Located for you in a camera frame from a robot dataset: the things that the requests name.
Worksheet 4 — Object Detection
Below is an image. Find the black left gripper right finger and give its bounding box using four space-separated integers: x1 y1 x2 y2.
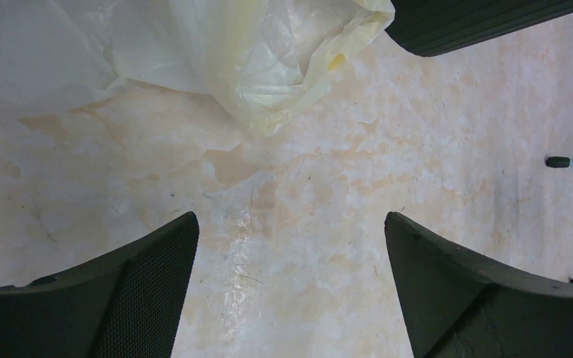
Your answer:
384 212 573 357

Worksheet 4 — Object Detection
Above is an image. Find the large translucent yellowish trash bag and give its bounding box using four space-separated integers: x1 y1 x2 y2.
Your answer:
0 1 395 136

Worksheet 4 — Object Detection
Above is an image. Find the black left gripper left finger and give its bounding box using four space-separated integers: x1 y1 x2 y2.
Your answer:
0 212 199 357

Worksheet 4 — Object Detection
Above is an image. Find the black ribbed trash bin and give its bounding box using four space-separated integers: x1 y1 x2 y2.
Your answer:
386 0 573 57

